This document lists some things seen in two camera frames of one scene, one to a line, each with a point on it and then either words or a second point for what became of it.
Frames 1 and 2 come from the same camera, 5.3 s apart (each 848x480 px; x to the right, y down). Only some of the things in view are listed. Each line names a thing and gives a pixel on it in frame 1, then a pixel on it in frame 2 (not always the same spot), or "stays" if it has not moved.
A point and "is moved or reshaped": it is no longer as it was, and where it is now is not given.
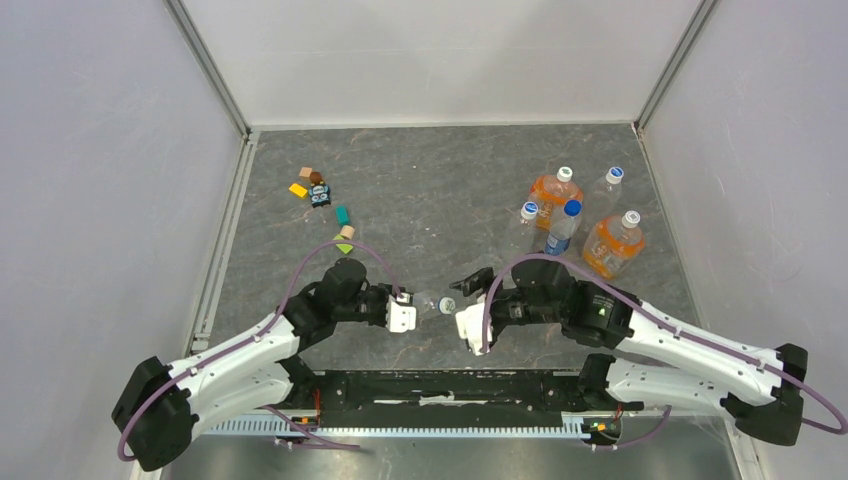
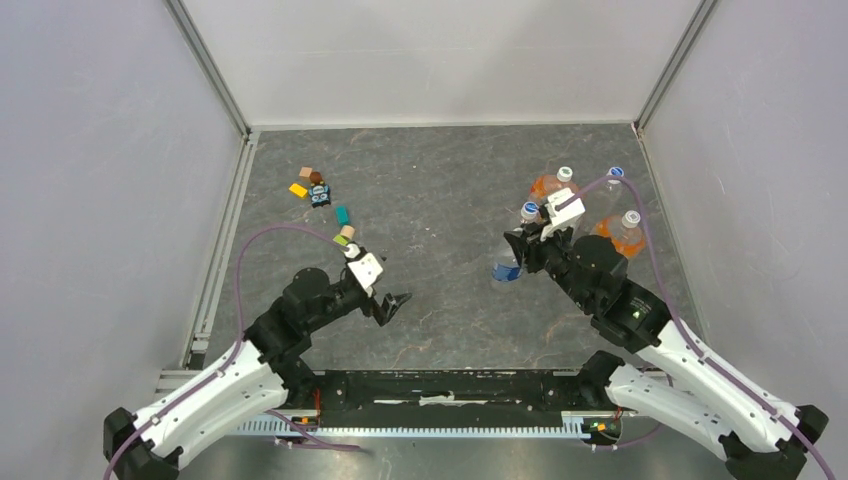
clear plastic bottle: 522,237 is moved or reshaped
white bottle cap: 529,210 stays
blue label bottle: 425,304 → 505,267
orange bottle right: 613,243 stays
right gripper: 468,284 → 533,247
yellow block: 297,189 stays
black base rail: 438,394 stays
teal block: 342,216 stays
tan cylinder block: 347,231 stays
